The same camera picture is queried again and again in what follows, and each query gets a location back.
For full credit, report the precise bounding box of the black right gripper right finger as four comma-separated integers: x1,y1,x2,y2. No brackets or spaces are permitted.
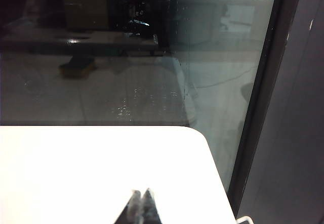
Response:
141,188,163,224

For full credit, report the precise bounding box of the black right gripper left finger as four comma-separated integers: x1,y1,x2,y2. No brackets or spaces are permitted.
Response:
114,189,143,224

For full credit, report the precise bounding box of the large glass window pane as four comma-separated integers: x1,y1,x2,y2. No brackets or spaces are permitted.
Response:
0,0,279,193

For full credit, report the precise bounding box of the white wire bracket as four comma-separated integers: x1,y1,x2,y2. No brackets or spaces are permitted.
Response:
234,215,254,224

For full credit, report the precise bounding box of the black window frame post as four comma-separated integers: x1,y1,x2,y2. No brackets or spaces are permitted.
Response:
227,0,303,218

